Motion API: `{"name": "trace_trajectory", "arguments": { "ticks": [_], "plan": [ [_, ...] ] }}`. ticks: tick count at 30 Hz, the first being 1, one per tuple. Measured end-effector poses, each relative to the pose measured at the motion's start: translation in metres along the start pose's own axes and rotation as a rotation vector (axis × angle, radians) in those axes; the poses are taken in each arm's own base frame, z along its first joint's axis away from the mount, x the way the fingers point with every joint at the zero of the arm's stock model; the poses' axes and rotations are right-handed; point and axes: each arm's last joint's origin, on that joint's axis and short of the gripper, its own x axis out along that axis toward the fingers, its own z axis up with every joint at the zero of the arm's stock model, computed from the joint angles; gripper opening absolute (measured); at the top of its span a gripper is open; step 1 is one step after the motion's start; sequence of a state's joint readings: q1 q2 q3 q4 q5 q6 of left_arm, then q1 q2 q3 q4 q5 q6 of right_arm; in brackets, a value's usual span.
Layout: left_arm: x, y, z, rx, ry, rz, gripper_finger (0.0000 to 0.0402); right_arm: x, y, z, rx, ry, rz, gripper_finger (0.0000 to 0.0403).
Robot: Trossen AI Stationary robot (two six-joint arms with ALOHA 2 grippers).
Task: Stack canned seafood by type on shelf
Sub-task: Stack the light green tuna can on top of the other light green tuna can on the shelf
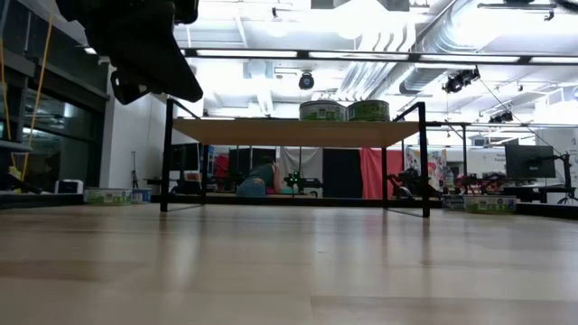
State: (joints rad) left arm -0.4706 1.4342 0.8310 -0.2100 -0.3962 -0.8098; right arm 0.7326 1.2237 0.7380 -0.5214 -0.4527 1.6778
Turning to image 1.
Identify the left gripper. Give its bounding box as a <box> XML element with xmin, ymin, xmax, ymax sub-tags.
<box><xmin>53</xmin><ymin>0</ymin><xmax>204</xmax><ymax>107</ymax></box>

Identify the green white tuna can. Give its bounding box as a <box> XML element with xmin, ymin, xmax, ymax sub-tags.
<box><xmin>299</xmin><ymin>99</ymin><xmax>347</xmax><ymax>122</ymax></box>
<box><xmin>83</xmin><ymin>187</ymin><xmax>134</xmax><ymax>207</ymax></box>
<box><xmin>463</xmin><ymin>194</ymin><xmax>517</xmax><ymax>215</ymax></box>

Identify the dark green tuna can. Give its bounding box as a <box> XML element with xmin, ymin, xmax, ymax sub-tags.
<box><xmin>346</xmin><ymin>99</ymin><xmax>391</xmax><ymax>123</ymax></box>

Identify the wooden shelf with black legs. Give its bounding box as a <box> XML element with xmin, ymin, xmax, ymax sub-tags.
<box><xmin>160</xmin><ymin>97</ymin><xmax>431</xmax><ymax>218</ymax></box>

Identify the black computer monitor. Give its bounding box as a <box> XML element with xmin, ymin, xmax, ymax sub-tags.
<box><xmin>170</xmin><ymin>143</ymin><xmax>202</xmax><ymax>172</ymax></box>
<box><xmin>504</xmin><ymin>144</ymin><xmax>557</xmax><ymax>180</ymax></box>

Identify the thin black tripod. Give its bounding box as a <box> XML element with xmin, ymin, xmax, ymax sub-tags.
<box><xmin>129</xmin><ymin>151</ymin><xmax>139</xmax><ymax>190</ymax></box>

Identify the black partition panel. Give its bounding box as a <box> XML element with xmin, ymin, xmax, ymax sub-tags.
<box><xmin>322</xmin><ymin>147</ymin><xmax>361</xmax><ymax>199</ymax></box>
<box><xmin>228</xmin><ymin>147</ymin><xmax>277</xmax><ymax>190</ymax></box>

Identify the round black spotlight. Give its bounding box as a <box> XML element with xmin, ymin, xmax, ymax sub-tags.
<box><xmin>297</xmin><ymin>70</ymin><xmax>316</xmax><ymax>91</ymax></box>

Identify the person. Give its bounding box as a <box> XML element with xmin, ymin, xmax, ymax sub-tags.
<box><xmin>236</xmin><ymin>155</ymin><xmax>284</xmax><ymax>198</ymax></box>

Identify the small white appliance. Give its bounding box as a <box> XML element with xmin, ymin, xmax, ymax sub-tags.
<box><xmin>54</xmin><ymin>179</ymin><xmax>85</xmax><ymax>195</ymax></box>

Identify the white hanging sheet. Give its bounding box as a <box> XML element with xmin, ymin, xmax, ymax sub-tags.
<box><xmin>278</xmin><ymin>146</ymin><xmax>324</xmax><ymax>195</ymax></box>

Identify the dark metal rack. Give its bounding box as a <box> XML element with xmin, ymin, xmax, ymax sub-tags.
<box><xmin>0</xmin><ymin>44</ymin><xmax>37</xmax><ymax>195</ymax></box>

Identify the background robot with green light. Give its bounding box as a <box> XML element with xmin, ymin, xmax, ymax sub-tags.
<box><xmin>283</xmin><ymin>170</ymin><xmax>324</xmax><ymax>196</ymax></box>

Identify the red curtain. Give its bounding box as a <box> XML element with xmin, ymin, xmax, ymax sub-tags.
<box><xmin>359</xmin><ymin>147</ymin><xmax>405</xmax><ymax>200</ymax></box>

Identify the colourful poster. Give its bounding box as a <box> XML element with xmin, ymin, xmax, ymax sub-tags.
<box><xmin>404</xmin><ymin>146</ymin><xmax>448</xmax><ymax>190</ymax></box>

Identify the black ceiling spotlight cluster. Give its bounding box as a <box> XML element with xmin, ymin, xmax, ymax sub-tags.
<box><xmin>442</xmin><ymin>66</ymin><xmax>481</xmax><ymax>95</ymax></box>

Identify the black background desk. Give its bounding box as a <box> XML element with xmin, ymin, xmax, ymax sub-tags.
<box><xmin>500</xmin><ymin>182</ymin><xmax>578</xmax><ymax>204</ymax></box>

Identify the black table edge rail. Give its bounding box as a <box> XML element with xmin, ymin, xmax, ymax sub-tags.
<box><xmin>0</xmin><ymin>192</ymin><xmax>578</xmax><ymax>222</ymax></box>

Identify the black background table frame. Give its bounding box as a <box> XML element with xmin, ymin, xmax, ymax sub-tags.
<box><xmin>426</xmin><ymin>119</ymin><xmax>473</xmax><ymax>196</ymax></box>

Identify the black ceiling light rail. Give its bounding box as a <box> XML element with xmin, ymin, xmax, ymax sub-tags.
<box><xmin>83</xmin><ymin>44</ymin><xmax>578</xmax><ymax>67</ymax></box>

